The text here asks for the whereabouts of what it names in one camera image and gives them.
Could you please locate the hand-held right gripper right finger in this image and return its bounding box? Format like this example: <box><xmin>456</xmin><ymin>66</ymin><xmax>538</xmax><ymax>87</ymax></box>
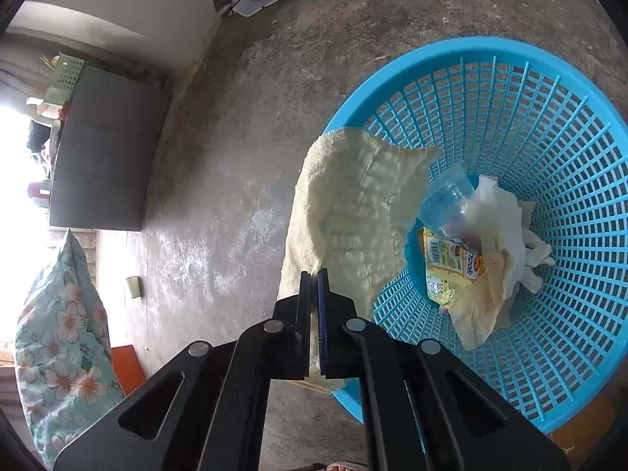
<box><xmin>316</xmin><ymin>268</ymin><xmax>571</xmax><ymax>471</ymax></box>

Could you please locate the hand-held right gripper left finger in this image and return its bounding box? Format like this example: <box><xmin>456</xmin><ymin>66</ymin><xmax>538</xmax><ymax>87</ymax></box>
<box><xmin>53</xmin><ymin>270</ymin><xmax>319</xmax><ymax>471</ymax></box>

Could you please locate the grey curtain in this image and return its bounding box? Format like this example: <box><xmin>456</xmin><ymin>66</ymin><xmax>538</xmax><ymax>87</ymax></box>
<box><xmin>7</xmin><ymin>34</ymin><xmax>170</xmax><ymax>91</ymax></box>

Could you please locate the grey bedside cabinet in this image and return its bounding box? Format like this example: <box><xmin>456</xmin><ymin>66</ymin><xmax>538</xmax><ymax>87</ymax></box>
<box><xmin>48</xmin><ymin>66</ymin><xmax>172</xmax><ymax>231</ymax></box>

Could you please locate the white paper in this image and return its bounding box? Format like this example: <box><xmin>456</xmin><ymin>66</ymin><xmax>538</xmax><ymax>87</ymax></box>
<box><xmin>447</xmin><ymin>174</ymin><xmax>557</xmax><ymax>351</ymax></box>

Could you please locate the orange board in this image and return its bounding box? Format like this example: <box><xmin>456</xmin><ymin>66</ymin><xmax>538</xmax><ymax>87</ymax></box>
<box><xmin>110</xmin><ymin>347</ymin><xmax>146</xmax><ymax>396</ymax></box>

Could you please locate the pale yellow fluffy cloth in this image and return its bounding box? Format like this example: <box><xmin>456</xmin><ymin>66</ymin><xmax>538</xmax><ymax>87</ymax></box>
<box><xmin>277</xmin><ymin>128</ymin><xmax>442</xmax><ymax>393</ymax></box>

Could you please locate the clear plastic cup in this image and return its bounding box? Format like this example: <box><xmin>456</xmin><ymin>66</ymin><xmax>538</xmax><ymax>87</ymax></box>
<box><xmin>418</xmin><ymin>163</ymin><xmax>476</xmax><ymax>239</ymax></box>

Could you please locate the floral teal blanket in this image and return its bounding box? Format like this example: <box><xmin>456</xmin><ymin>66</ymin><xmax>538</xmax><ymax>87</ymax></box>
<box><xmin>14</xmin><ymin>230</ymin><xmax>123</xmax><ymax>469</ymax></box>

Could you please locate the yellow snack packet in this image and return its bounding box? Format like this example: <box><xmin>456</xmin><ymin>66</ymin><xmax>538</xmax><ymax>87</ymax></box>
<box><xmin>418</xmin><ymin>226</ymin><xmax>486</xmax><ymax>305</ymax></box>

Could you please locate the blue plastic waste basket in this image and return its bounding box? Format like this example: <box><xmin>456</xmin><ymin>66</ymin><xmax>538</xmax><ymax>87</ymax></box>
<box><xmin>321</xmin><ymin>37</ymin><xmax>628</xmax><ymax>435</ymax></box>

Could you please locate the green plastic basket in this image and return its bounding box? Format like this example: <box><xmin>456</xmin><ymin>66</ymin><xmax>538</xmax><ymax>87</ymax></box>
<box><xmin>51</xmin><ymin>54</ymin><xmax>89</xmax><ymax>99</ymax></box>

